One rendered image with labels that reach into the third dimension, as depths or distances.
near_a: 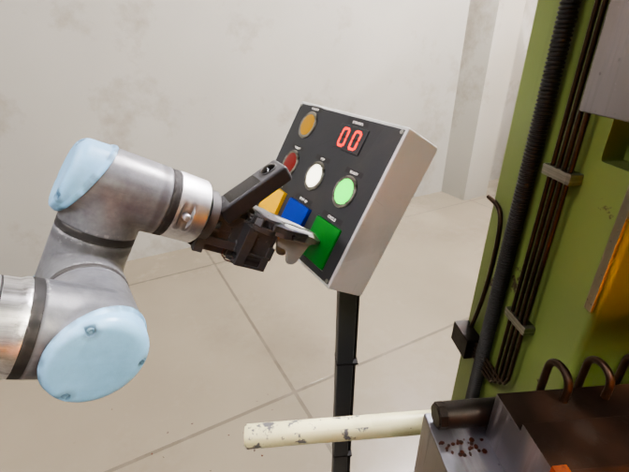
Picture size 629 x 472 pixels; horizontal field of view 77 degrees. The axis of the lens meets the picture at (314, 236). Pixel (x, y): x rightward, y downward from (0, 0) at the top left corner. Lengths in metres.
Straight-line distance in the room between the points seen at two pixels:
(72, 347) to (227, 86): 2.43
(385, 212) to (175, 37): 2.16
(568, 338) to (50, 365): 0.57
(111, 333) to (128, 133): 2.30
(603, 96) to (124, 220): 0.47
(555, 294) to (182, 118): 2.37
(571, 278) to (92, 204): 0.58
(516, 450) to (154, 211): 0.47
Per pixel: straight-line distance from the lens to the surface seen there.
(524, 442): 0.46
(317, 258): 0.66
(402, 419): 0.88
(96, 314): 0.40
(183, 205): 0.52
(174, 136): 2.68
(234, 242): 0.59
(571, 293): 0.60
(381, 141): 0.65
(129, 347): 0.41
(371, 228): 0.63
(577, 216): 0.58
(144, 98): 2.63
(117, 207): 0.50
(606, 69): 0.35
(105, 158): 0.50
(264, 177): 0.56
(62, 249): 0.53
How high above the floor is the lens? 1.32
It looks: 26 degrees down
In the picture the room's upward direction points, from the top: straight up
